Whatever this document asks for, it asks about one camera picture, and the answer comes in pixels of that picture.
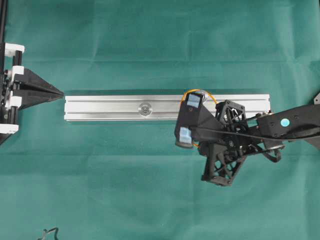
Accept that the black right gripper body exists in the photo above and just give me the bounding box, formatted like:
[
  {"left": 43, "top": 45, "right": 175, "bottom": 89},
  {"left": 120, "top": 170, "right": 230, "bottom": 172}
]
[{"left": 175, "top": 100, "right": 265, "bottom": 187}]

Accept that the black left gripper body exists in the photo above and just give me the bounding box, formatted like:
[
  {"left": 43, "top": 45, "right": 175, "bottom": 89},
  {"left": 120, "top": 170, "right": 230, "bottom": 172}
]
[{"left": 0, "top": 43, "right": 25, "bottom": 144}]

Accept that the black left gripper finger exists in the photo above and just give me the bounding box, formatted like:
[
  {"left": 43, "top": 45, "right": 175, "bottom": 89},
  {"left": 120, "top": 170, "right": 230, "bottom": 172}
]
[
  {"left": 7, "top": 91, "right": 64, "bottom": 110},
  {"left": 11, "top": 66, "right": 63, "bottom": 96}
]

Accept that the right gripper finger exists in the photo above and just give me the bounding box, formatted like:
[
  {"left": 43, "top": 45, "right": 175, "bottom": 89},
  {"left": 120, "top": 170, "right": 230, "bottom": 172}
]
[
  {"left": 175, "top": 127, "right": 193, "bottom": 148},
  {"left": 184, "top": 91, "right": 204, "bottom": 108}
]

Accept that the orange rubber band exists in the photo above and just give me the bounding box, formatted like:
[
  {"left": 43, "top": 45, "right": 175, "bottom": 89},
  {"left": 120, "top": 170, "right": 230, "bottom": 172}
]
[{"left": 180, "top": 88, "right": 218, "bottom": 105}]

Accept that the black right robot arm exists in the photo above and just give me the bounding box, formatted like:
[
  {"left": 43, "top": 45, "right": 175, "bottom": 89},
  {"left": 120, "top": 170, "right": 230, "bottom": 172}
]
[{"left": 64, "top": 89, "right": 320, "bottom": 186}]

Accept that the far silver knob shaft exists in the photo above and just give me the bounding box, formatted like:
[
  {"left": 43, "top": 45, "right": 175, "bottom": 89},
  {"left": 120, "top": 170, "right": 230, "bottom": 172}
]
[{"left": 196, "top": 89, "right": 210, "bottom": 104}]

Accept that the silver knob shaft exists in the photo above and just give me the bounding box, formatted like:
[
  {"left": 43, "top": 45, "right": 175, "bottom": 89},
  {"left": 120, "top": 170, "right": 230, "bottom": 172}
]
[
  {"left": 138, "top": 102, "right": 153, "bottom": 117},
  {"left": 196, "top": 89, "right": 210, "bottom": 104}
]

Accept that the near silver knob shaft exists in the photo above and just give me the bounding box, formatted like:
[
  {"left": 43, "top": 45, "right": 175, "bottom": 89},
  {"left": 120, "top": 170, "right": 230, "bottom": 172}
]
[{"left": 138, "top": 102, "right": 153, "bottom": 117}]

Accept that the green cloth mat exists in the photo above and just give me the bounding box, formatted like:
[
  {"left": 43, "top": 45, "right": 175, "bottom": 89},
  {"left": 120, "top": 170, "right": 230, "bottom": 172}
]
[{"left": 0, "top": 0, "right": 320, "bottom": 240}]

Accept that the aluminium extrusion rail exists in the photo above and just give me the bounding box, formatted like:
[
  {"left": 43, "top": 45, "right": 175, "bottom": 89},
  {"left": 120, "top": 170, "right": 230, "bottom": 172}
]
[{"left": 64, "top": 94, "right": 271, "bottom": 122}]

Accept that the black table frame rail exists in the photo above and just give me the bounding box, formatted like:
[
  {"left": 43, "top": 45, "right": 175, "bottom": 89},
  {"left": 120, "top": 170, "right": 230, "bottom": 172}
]
[{"left": 0, "top": 0, "right": 8, "bottom": 43}]

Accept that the black cable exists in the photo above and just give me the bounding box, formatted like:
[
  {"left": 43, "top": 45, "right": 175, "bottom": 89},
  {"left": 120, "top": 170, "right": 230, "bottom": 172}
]
[{"left": 37, "top": 226, "right": 61, "bottom": 240}]

